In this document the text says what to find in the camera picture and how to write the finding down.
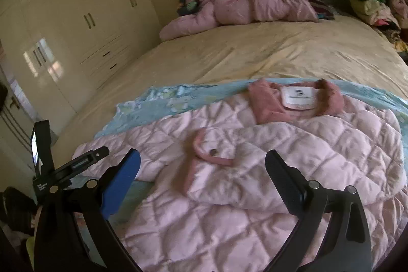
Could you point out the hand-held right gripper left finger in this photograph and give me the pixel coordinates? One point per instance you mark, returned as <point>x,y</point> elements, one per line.
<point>122,182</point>

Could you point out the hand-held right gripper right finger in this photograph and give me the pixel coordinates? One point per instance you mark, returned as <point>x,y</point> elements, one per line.
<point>288,186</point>

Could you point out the light pink quilted jacket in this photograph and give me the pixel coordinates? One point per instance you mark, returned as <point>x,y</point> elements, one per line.
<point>255,170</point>

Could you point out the pile of folded clothes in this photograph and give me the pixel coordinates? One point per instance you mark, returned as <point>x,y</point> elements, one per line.
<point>379,9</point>

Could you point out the dark bag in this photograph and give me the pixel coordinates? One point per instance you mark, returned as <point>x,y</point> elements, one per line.
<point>16,211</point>

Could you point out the light blue printed blanket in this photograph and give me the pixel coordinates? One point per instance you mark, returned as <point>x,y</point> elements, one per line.
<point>159,106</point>

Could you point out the bed with beige sheet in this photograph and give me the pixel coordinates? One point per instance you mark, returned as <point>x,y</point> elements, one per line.
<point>255,49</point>

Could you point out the cream wardrobe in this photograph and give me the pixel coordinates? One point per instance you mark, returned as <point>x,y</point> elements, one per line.
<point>70,29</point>

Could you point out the dark striped cloth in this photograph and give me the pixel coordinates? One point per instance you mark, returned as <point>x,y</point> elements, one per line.
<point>322,9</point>

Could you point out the pink puffy coat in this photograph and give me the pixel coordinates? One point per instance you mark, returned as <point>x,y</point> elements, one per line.
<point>236,7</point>

